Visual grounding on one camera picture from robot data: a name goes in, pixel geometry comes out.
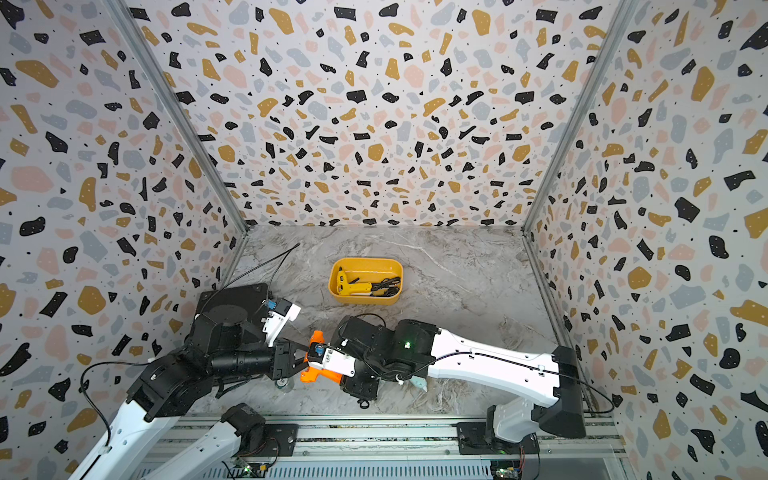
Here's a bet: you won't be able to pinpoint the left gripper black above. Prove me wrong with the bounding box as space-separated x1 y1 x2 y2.
214 336 317 381

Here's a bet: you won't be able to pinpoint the aluminium front rail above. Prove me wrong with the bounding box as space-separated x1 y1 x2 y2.
116 415 628 466

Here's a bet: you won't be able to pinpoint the orange hot glue gun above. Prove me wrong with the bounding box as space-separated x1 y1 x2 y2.
300 330 342 384

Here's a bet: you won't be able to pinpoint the black flat box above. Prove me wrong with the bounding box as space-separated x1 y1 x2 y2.
188 283 269 353

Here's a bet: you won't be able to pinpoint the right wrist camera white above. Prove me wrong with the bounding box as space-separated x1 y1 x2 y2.
311 346 356 377

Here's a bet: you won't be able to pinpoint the mint green hot glue gun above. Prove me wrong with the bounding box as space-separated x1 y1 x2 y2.
410 376 428 392

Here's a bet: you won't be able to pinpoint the white perforated cable tray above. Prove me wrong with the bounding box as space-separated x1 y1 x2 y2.
128 461 499 480

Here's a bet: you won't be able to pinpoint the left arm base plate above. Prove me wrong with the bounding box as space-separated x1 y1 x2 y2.
237 423 299 459

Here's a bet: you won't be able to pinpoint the yellow hot glue gun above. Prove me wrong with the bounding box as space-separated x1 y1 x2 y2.
336 269 401 297

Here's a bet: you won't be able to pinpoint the yellow plastic storage box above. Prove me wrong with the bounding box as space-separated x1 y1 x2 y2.
328 257 404 306

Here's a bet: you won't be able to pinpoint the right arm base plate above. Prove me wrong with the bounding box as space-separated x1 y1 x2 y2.
456 422 540 455

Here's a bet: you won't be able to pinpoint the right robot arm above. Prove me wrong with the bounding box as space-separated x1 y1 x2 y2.
312 316 587 443

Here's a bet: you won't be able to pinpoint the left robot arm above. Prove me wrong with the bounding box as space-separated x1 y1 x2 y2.
72 299 307 479

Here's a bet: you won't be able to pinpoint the small round metal disc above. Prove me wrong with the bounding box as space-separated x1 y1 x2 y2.
275 378 294 393

